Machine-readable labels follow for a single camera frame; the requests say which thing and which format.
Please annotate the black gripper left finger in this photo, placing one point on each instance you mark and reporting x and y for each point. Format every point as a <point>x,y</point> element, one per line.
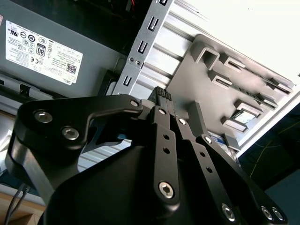
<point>93,105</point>

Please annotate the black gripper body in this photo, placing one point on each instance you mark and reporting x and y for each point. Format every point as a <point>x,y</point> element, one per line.
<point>105,187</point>

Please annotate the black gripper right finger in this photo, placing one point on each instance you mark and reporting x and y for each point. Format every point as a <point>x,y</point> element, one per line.
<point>216,187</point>

